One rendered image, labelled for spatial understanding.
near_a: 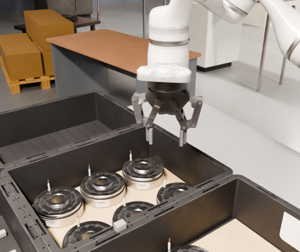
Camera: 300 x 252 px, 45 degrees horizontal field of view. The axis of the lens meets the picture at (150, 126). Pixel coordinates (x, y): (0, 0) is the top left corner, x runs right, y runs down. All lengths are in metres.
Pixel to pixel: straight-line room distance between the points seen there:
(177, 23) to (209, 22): 3.58
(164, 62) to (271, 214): 0.35
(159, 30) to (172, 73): 0.08
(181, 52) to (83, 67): 2.86
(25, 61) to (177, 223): 3.35
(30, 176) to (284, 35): 0.62
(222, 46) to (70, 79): 1.90
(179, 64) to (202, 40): 3.64
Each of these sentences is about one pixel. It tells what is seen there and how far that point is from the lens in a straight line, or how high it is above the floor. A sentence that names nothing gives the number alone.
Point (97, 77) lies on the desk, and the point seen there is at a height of 0.21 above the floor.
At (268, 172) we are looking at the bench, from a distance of 1.23.
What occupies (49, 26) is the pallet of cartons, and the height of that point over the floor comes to 0.63.
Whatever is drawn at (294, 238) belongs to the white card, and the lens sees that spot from 0.73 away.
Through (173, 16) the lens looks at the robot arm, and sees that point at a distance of 0.61.
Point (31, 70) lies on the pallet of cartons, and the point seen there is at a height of 0.21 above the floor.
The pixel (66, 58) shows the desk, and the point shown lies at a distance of 3.36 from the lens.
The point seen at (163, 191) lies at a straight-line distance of 0.82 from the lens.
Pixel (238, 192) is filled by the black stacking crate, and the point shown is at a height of 0.90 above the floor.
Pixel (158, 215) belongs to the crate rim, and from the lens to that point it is 0.66.
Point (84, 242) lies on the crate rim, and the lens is 0.61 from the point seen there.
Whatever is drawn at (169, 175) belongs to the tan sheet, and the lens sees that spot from 0.92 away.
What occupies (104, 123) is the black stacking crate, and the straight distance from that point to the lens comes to 1.18.
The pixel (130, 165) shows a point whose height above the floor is 0.86.
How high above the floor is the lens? 1.35
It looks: 26 degrees down
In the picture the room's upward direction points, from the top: straight up
